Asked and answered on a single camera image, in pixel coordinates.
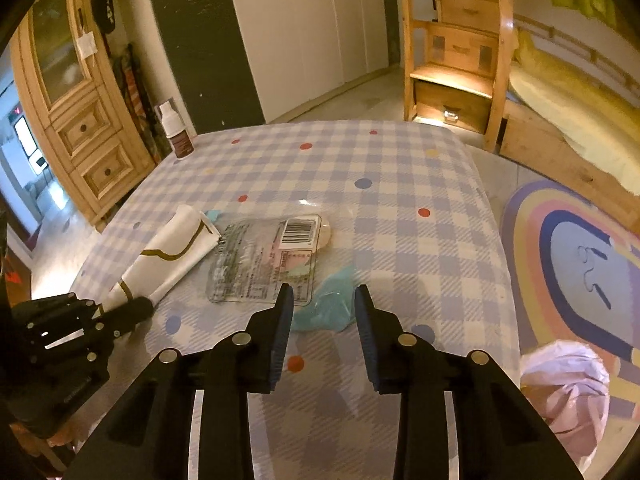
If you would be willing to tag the wooden cabinet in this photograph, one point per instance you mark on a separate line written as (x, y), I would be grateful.
(74, 106)

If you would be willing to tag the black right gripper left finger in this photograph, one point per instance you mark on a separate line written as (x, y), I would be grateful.
(186, 415)

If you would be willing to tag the brown bottle white cap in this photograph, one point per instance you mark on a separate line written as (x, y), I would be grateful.
(175, 131)

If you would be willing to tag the white wardrobe with holes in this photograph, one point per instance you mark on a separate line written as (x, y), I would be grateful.
(299, 50)

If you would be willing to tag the clear plastic package with barcode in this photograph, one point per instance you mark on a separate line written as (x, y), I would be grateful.
(255, 257)

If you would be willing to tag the light blue plastic wrapper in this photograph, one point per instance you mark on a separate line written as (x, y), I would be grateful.
(331, 308)

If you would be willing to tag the dark green wall panel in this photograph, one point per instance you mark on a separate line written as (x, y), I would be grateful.
(206, 53)

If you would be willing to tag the wooden bunk bed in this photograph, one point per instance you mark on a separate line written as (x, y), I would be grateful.
(611, 58)

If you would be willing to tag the pink trash bag bin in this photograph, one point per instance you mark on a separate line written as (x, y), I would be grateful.
(569, 387)

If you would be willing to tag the wooden stair drawers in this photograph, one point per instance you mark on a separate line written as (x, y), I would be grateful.
(457, 59)

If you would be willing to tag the yellow bedding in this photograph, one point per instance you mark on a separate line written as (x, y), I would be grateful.
(600, 126)

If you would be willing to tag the checkered blue white tablecloth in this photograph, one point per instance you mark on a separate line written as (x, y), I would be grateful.
(409, 218)

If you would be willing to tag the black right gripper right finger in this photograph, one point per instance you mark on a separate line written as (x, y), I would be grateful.
(462, 403)

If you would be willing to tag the rainbow oval rug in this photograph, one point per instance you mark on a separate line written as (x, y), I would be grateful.
(575, 276)

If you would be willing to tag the white paper with brown lines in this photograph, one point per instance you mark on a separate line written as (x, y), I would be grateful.
(172, 253)

